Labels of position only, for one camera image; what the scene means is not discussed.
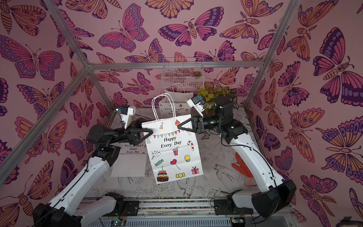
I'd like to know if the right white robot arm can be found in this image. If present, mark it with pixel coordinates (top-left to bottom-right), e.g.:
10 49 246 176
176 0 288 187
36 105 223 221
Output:
177 96 297 220

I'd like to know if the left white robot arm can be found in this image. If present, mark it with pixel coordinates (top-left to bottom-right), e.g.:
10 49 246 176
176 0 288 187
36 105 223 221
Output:
33 118 153 227

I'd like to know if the aluminium frame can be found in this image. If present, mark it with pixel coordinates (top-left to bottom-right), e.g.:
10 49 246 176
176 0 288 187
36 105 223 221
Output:
1 1 300 183

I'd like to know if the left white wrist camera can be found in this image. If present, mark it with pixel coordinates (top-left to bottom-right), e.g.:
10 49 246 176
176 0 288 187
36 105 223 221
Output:
115 105 136 129

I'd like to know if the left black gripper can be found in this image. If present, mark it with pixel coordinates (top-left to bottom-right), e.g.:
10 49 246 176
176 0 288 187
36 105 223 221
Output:
109 121 156 150

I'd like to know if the white wire wall basket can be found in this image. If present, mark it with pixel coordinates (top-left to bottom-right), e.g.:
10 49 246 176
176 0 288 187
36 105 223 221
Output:
160 57 205 89

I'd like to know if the white paper bag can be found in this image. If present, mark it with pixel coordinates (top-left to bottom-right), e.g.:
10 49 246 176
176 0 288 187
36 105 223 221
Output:
158 83 194 118
142 93 203 184
111 143 147 177

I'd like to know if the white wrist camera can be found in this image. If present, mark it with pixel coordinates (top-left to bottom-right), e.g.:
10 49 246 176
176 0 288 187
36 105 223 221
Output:
187 96 205 117
115 105 136 129

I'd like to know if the green potted plant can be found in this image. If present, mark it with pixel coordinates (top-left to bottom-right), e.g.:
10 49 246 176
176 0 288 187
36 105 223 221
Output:
198 87 239 111

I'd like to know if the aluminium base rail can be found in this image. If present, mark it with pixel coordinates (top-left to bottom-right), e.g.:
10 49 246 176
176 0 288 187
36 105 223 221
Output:
56 197 298 227

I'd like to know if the red rubber glove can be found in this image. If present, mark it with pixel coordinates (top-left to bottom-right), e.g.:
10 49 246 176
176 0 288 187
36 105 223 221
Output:
232 152 257 187

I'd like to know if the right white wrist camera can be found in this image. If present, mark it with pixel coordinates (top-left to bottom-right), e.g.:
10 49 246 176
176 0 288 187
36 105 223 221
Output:
187 96 205 117

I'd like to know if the small succulent in basket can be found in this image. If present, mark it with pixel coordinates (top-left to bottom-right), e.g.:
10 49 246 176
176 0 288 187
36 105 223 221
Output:
193 71 203 78

